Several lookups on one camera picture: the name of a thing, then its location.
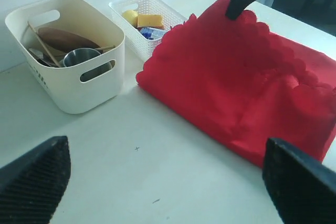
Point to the brown wooden plate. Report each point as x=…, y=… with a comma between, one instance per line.
x=63, y=40

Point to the white perforated plastic basket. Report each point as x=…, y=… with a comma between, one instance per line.
x=142, y=46

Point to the yellow lemon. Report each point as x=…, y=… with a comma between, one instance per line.
x=131, y=16

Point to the cream plastic storage bin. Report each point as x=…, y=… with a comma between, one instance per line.
x=79, y=88

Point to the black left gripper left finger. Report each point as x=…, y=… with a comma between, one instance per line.
x=33, y=185

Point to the yellow cheese wedge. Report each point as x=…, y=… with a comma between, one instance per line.
x=150, y=20

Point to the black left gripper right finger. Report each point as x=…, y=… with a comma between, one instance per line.
x=301, y=189

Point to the stainless steel cup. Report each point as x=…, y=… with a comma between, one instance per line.
x=81, y=55

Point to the red scalloped cloth mat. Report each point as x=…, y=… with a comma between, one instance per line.
x=242, y=84

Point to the blue white milk carton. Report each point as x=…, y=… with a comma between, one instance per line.
x=152, y=33

